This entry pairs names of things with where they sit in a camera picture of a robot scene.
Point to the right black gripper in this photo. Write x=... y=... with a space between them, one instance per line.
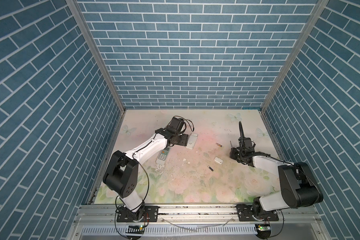
x=232 y=154

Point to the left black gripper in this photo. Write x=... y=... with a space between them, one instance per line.
x=184 y=139

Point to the white remote control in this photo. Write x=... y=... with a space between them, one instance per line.
x=162 y=157
x=191 y=141

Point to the white battery cover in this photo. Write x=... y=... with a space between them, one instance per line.
x=218 y=160

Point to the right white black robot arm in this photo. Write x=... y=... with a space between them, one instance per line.
x=298 y=186

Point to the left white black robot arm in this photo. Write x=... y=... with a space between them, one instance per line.
x=121 y=174

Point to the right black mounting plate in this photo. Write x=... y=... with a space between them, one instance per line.
x=255 y=213

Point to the black mounting plate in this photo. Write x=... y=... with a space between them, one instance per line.
x=255 y=213
x=124 y=215

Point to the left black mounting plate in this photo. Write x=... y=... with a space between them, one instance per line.
x=124 y=215

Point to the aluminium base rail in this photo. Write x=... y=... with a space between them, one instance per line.
x=197 y=222

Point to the left aluminium corner post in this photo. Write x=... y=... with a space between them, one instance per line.
x=80 y=20

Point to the aluminium corner post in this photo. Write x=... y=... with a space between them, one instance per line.
x=80 y=20
x=306 y=30

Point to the right aluminium corner post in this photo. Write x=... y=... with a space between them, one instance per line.
x=306 y=30

